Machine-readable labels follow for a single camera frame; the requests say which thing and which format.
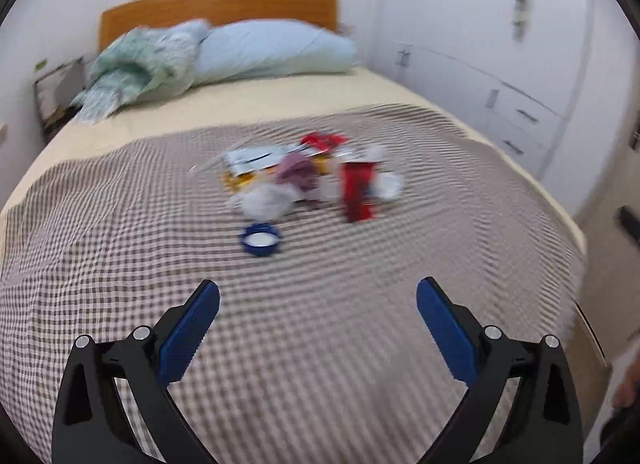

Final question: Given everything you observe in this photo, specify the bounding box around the blue bottle cap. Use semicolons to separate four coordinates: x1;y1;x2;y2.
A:
240;223;282;257

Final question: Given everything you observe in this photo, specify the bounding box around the red snack wrapper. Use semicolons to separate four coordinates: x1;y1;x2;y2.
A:
342;161;375;222

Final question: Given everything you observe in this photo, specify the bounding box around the person's right hand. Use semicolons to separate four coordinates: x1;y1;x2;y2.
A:
612;358;640;410

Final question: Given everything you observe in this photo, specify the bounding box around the beige wooden door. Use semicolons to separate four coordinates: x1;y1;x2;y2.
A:
567;138;639;458

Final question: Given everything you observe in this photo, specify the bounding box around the yellow snack packet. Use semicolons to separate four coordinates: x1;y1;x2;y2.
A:
220;165;331;195

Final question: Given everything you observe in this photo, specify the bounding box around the white crumpled plastic bag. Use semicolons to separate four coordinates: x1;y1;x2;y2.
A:
229;182;299;222

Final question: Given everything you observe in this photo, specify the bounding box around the brown checkered blanket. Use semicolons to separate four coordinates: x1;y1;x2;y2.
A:
0;103;586;464

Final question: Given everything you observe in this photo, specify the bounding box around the white paper packet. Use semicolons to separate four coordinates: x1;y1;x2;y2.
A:
224;144;297;177

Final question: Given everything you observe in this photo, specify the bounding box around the purple crumpled cloth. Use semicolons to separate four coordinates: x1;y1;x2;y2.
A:
273;152;319;204

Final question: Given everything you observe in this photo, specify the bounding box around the red crumpled wrapper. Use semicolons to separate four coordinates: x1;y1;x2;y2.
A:
300;131;348;153

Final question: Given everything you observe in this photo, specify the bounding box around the green patterned quilt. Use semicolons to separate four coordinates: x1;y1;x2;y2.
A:
72;20;212;124

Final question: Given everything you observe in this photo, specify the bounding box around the white wardrobe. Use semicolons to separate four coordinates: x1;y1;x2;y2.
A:
375;0;637;216

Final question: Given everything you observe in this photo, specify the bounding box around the light blue pillow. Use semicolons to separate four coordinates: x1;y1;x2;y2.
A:
195;20;358;84

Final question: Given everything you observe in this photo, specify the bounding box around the wooden headboard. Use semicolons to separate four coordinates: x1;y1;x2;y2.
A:
98;0;338;51

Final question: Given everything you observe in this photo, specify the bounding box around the black door handle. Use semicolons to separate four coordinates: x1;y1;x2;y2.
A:
617;206;640;246

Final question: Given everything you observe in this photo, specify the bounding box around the black frame nightstand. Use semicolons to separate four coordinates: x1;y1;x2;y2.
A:
34;57;86;143

